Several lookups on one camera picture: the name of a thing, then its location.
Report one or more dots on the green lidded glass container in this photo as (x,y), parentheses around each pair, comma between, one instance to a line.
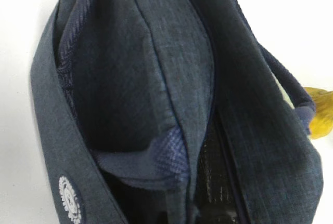
(321,125)

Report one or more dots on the dark blue lunch bag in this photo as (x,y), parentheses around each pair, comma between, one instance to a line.
(170,111)

